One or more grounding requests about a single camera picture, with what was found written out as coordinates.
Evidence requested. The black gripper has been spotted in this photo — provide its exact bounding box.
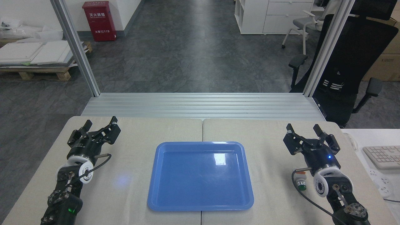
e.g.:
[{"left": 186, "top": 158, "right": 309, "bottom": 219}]
[
  {"left": 67, "top": 116, "right": 121, "bottom": 162},
  {"left": 283, "top": 123, "right": 341, "bottom": 174}
]

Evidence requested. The blue plastic tray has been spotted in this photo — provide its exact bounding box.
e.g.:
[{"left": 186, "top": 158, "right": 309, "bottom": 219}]
[{"left": 147, "top": 141, "right": 254, "bottom": 212}]

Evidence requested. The white side table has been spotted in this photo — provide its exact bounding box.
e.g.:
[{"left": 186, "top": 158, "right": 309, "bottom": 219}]
[{"left": 342, "top": 128, "right": 400, "bottom": 225}]

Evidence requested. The white keyboard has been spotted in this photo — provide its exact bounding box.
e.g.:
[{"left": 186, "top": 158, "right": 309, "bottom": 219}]
[{"left": 362, "top": 145, "right": 400, "bottom": 170}]

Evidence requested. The white power strip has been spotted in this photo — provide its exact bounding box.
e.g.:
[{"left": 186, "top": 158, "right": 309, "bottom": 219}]
[{"left": 367, "top": 169, "right": 395, "bottom": 198}]

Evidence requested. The wooden pallet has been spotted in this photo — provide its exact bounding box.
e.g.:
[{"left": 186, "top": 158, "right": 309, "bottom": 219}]
[{"left": 0, "top": 39, "right": 93, "bottom": 82}]

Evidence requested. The black mesh office chair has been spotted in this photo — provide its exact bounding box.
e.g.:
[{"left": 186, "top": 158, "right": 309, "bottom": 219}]
[{"left": 288, "top": 0, "right": 399, "bottom": 129}]

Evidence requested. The stack of white boards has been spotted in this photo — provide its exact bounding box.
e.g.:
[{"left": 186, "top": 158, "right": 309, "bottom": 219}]
[{"left": 0, "top": 40, "right": 83, "bottom": 67}]

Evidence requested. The brown cardboard box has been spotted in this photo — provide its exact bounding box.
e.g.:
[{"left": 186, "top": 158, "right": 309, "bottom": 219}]
[{"left": 362, "top": 16, "right": 400, "bottom": 82}]

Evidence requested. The ribbed aluminium platform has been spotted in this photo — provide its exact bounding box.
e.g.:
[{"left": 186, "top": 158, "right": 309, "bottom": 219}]
[{"left": 80, "top": 92, "right": 327, "bottom": 121}]

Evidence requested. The red fire extinguisher box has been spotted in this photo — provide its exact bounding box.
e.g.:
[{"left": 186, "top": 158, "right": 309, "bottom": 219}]
[{"left": 82, "top": 1, "right": 117, "bottom": 42}]

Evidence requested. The white and grey chair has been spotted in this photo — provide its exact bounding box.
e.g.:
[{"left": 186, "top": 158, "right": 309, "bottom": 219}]
[{"left": 281, "top": 9, "right": 332, "bottom": 55}]

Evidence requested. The white drawer cabinet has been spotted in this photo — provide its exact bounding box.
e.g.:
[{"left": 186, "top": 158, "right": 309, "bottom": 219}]
[{"left": 234, "top": 0, "right": 315, "bottom": 35}]

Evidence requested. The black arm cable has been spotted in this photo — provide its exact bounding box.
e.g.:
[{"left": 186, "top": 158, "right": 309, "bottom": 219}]
[
  {"left": 292, "top": 167, "right": 342, "bottom": 225},
  {"left": 67, "top": 153, "right": 112, "bottom": 188}
]

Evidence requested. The silver aluminium post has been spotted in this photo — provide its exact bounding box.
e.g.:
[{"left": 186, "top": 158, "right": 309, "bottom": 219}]
[
  {"left": 302, "top": 0, "right": 356, "bottom": 98},
  {"left": 50, "top": 0, "right": 101, "bottom": 97}
]

